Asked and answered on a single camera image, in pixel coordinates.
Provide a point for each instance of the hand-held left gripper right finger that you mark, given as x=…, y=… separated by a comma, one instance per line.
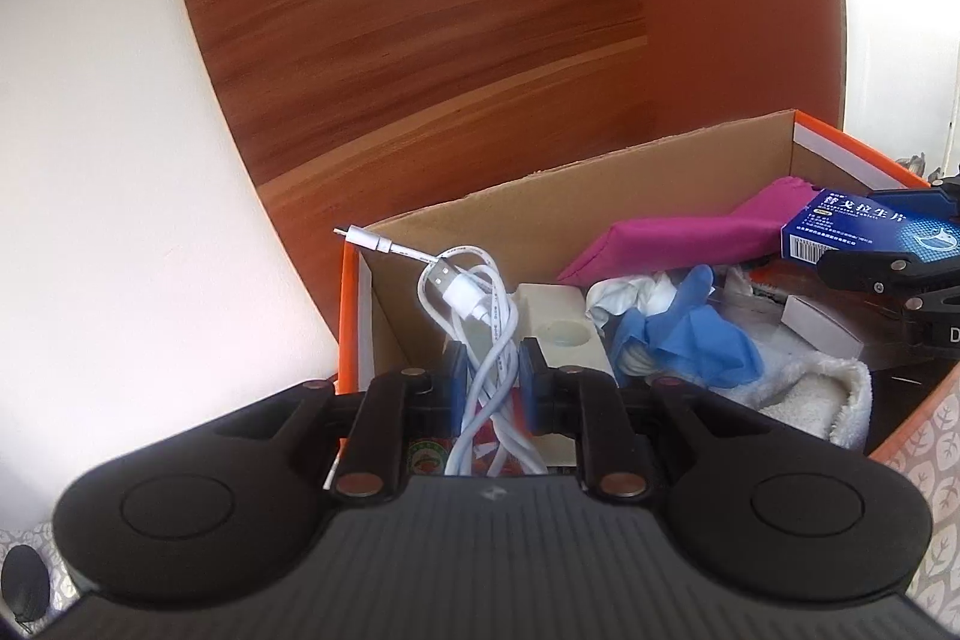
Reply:
x=529, y=385

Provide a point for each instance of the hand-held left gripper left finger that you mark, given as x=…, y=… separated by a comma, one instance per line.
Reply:
x=454, y=379

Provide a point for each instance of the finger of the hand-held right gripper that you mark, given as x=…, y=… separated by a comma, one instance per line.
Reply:
x=870, y=271
x=911, y=196

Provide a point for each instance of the blue medicine box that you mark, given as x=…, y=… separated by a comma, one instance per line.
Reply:
x=847, y=227

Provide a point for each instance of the orange cardboard box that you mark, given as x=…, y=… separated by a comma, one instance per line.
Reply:
x=480, y=212

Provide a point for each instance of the small white box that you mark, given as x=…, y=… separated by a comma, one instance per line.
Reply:
x=821, y=325

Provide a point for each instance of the cream plastic block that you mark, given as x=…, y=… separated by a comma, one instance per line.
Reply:
x=559, y=310

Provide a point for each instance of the leaf print bedspread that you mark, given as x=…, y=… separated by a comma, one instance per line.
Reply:
x=930, y=445

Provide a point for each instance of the crumpled white cloth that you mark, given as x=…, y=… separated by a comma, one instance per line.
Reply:
x=622, y=299

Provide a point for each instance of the white fluffy towel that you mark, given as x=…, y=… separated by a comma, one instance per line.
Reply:
x=817, y=400

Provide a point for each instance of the blue rubber glove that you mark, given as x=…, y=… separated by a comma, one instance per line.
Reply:
x=690, y=332

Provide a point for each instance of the magenta fabric pouch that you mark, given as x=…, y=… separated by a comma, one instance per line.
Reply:
x=675, y=235

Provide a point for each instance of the wooden headboard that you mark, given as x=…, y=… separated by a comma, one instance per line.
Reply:
x=412, y=48

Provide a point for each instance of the dark oval object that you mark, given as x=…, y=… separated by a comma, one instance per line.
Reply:
x=22, y=580

